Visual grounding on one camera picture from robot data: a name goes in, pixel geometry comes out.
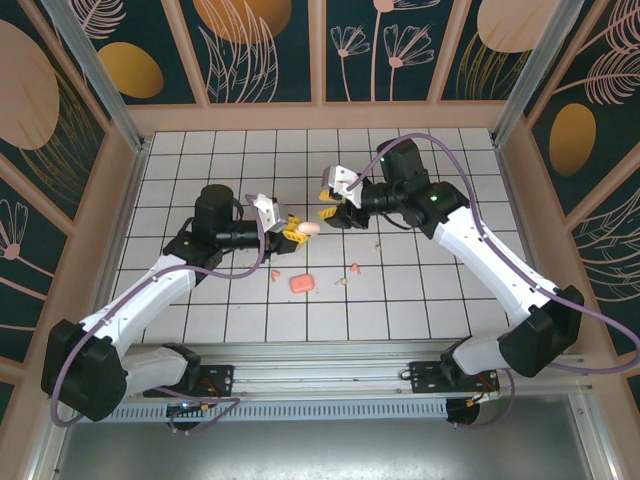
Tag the white earbud charging case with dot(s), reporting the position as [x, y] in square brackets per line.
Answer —
[310, 228]

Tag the pink earbud charging case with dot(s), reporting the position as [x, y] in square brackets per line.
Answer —
[301, 284]

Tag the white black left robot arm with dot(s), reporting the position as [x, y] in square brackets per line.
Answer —
[150, 295]

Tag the grey metal sheet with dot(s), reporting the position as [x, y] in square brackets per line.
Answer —
[320, 450]

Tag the aluminium side rail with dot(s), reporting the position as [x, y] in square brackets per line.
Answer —
[121, 210]
[525, 225]

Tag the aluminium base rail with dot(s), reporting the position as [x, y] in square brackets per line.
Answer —
[320, 370]

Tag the aluminium frame post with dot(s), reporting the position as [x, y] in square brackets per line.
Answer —
[106, 85]
[541, 75]

